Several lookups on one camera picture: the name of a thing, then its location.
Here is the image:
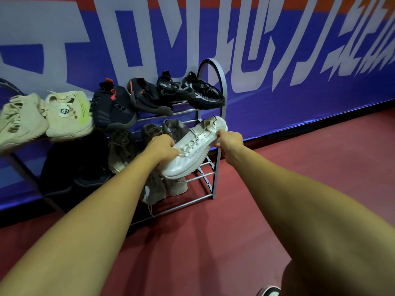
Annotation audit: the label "black strap sneaker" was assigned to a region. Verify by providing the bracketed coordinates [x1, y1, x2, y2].
[156, 70, 195, 102]

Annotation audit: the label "black white worn shoe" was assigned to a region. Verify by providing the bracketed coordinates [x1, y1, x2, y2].
[256, 285, 282, 296]

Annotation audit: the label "person's right hand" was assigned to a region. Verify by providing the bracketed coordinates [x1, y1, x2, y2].
[214, 129, 244, 165]

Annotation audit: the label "grey metal shoe rack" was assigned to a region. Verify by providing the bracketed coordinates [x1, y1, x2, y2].
[0, 58, 228, 227]

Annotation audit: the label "plain black shoe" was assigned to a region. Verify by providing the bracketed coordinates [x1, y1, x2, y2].
[182, 71, 226, 111]

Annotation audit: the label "white knit sneaker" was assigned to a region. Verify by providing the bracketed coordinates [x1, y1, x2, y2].
[163, 175, 189, 197]
[140, 172, 167, 217]

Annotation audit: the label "blue printed wall banner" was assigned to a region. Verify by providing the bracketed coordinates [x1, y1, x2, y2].
[0, 0, 395, 212]

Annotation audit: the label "beige knit sneaker plain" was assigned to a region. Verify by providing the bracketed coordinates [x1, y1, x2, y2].
[0, 92, 49, 156]

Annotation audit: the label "person's right forearm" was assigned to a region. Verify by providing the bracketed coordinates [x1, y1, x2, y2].
[228, 146, 395, 296]

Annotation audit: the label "grey white sneaker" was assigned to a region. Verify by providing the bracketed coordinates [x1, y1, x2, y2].
[159, 116, 228, 179]
[162, 119, 191, 143]

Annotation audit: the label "black orange sneaker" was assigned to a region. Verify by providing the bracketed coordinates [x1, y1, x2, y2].
[74, 131, 112, 189]

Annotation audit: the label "black shoe orange marks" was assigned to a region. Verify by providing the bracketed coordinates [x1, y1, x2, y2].
[40, 141, 78, 197]

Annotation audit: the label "person's left hand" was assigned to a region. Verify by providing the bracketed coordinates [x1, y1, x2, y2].
[143, 134, 181, 165]

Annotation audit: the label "beige sneaker green stripe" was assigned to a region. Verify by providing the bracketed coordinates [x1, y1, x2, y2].
[44, 90, 95, 143]

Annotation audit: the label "person's left forearm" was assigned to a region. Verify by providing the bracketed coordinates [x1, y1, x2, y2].
[0, 152, 158, 296]

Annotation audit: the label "tan chunky sneaker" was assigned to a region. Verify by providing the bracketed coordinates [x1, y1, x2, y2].
[107, 129, 139, 175]
[140, 123, 163, 146]

